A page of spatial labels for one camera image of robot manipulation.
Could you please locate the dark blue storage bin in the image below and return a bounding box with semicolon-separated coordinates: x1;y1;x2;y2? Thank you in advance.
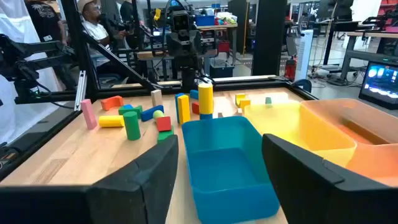
209;60;235;79

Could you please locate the yellow bar block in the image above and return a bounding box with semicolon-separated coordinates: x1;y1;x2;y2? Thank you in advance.
177;94;192;125

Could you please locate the person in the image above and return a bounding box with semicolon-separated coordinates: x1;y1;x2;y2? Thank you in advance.
119;0;136;22
76;0;125;68
24;0;68;46

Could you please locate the red box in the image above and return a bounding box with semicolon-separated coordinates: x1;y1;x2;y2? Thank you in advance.
217;39;231;54

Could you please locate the white curtain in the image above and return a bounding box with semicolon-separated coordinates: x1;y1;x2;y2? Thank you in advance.
0;0;68;147

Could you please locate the black desk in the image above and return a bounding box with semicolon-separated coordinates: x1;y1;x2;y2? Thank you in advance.
312;18;363;74

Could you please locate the yellow cylinder block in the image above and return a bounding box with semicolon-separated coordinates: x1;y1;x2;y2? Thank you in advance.
198;83;215;115
98;114;126;128

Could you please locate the white tower fan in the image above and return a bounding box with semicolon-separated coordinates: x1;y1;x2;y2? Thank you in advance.
294;29;315;82

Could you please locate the wooden workbench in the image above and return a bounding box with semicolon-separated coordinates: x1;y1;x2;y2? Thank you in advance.
195;23;239;66

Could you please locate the coral arch block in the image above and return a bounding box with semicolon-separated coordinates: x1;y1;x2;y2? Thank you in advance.
99;95;125;112

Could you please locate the silver aluminium bracket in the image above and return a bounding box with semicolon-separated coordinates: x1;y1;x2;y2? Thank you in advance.
73;70;88;112

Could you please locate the yellow arch block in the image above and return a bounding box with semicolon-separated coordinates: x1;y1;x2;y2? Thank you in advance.
234;93;252;110

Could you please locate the pink block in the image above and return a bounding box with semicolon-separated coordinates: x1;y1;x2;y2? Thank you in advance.
80;98;98;131

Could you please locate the translucent yellow plastic bin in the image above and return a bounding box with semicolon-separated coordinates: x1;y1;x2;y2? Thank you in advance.
244;101;358;169

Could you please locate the black frame clamp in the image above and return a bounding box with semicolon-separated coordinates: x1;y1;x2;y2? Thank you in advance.
291;78;313;94

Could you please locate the laptop with lit screen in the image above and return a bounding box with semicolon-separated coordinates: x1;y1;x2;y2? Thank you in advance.
358;61;398;110

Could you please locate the blue crate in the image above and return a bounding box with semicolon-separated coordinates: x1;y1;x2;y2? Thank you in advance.
195;14;216;27

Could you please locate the small natural wood block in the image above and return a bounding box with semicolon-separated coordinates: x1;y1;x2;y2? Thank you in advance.
150;89;164;108

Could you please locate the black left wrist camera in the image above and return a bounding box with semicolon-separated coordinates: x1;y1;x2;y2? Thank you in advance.
169;11;192;32

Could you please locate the red fire extinguisher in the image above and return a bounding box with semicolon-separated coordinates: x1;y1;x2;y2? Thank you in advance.
284;57;298;83

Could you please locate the grey desk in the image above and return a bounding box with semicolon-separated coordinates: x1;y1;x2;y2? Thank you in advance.
340;30;398;82

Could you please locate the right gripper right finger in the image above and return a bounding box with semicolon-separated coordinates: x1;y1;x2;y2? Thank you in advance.
262;133;398;224

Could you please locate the blue plastic bin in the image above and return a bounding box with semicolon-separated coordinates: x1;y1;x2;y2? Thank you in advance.
182;116;280;224

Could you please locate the black pillar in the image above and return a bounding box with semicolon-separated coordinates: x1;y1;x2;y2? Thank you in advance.
250;0;289;77

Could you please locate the translucent orange plastic bin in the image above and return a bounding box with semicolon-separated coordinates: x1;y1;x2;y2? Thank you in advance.
300;98;398;187

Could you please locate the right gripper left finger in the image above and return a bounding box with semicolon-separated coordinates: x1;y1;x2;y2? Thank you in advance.
0;134;180;224

